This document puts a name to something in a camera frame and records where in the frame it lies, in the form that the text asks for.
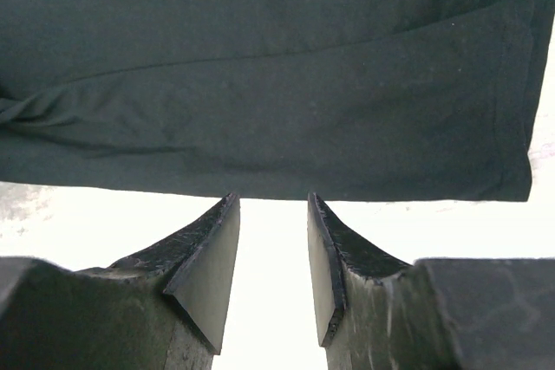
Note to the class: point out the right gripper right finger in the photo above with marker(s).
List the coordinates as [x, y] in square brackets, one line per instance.
[374, 311]

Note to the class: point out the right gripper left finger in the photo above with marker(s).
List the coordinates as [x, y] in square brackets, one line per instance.
[163, 307]

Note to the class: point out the black t shirt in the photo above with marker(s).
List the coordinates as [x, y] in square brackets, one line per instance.
[356, 100]

